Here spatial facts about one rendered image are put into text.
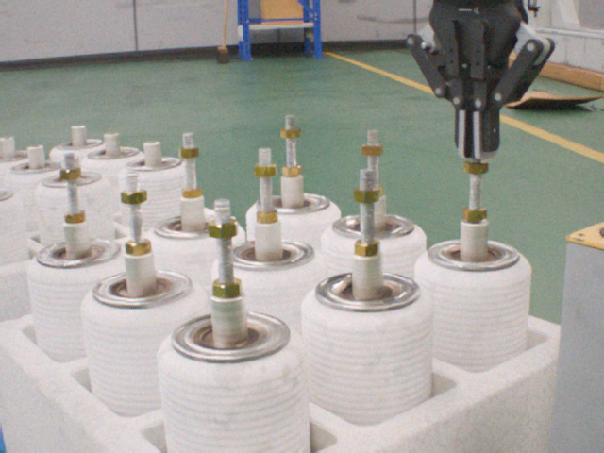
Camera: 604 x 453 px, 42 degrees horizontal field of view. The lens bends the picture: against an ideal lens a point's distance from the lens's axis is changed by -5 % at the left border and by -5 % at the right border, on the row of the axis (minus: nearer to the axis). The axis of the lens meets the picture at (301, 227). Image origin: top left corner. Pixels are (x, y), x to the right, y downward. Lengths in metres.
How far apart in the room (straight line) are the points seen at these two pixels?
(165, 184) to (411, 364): 0.55
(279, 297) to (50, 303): 0.19
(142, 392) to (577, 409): 0.30
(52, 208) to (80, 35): 6.05
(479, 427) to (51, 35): 6.60
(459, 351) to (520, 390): 0.06
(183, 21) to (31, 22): 1.29
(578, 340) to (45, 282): 0.42
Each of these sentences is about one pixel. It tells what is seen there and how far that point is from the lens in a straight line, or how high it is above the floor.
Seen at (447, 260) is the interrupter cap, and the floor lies 0.25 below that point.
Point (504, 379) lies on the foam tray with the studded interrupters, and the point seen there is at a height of 0.18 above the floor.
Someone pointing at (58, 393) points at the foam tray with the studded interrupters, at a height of 0.18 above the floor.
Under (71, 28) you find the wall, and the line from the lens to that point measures 7.02.
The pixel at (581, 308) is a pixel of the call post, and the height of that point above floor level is 0.27.
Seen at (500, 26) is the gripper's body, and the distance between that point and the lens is 0.61.
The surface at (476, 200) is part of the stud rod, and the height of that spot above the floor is 0.30.
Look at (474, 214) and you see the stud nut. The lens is 0.65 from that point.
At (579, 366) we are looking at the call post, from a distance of 0.53.
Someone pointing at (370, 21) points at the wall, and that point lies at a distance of 7.14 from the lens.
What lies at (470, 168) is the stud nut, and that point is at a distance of 0.64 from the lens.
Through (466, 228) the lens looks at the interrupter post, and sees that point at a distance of 0.65.
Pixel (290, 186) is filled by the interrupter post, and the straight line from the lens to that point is 0.82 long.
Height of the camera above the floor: 0.46
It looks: 16 degrees down
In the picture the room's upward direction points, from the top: 2 degrees counter-clockwise
